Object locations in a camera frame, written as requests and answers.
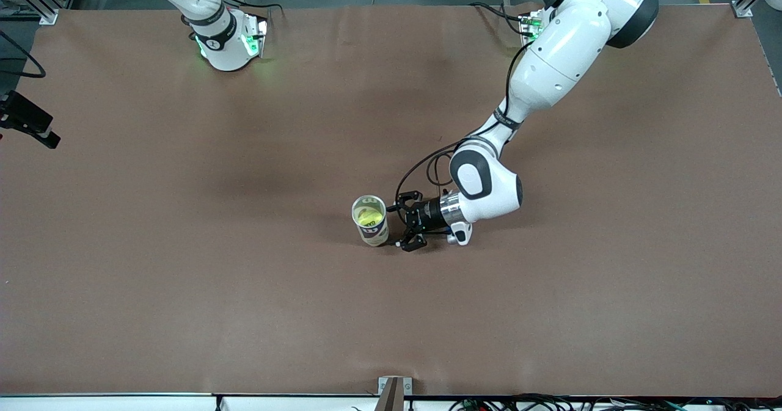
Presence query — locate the clear plastic tennis ball can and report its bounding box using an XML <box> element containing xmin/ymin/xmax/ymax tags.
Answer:
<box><xmin>351</xmin><ymin>195</ymin><xmax>390</xmax><ymax>247</ymax></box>

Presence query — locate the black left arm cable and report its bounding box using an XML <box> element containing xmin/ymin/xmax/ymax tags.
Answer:
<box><xmin>396</xmin><ymin>135</ymin><xmax>483</xmax><ymax>207</ymax></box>

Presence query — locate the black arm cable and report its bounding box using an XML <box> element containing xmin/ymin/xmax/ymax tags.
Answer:
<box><xmin>0</xmin><ymin>29</ymin><xmax>47</xmax><ymax>79</ymax></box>
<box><xmin>396</xmin><ymin>135</ymin><xmax>483</xmax><ymax>207</ymax></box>

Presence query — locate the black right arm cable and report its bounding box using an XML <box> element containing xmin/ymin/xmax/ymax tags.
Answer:
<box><xmin>0</xmin><ymin>29</ymin><xmax>47</xmax><ymax>79</ymax></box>

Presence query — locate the grey metal table bracket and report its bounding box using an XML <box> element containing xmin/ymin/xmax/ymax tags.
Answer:
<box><xmin>378</xmin><ymin>376</ymin><xmax>413</xmax><ymax>411</ymax></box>

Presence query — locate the tangled black cable bundle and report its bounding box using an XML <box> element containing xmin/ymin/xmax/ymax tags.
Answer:
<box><xmin>449</xmin><ymin>393</ymin><xmax>782</xmax><ymax>411</ymax></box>

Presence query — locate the black base power cable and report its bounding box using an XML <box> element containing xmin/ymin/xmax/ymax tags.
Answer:
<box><xmin>217</xmin><ymin>0</ymin><xmax>285</xmax><ymax>21</ymax></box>
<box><xmin>469</xmin><ymin>1</ymin><xmax>527</xmax><ymax>36</ymax></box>

